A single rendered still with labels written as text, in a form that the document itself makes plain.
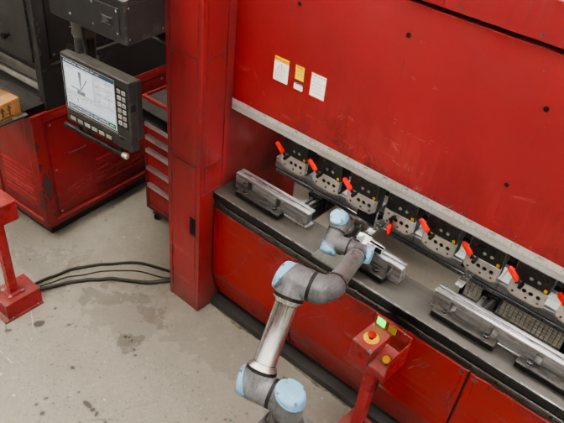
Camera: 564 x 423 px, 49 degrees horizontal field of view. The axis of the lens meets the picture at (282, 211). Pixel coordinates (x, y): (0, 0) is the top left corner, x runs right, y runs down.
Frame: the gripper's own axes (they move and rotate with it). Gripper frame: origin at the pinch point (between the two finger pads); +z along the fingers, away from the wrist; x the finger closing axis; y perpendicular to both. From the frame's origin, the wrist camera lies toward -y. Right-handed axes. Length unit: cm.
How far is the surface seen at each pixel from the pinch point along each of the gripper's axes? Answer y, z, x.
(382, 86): 53, -57, 5
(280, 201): 2, 14, 52
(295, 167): 16.4, -12.4, 41.6
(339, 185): 18.2, -15.3, 15.6
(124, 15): 22, -96, 102
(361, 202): 16.1, -13.5, 2.6
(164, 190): -24, 65, 157
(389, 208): 19.0, -17.0, -11.6
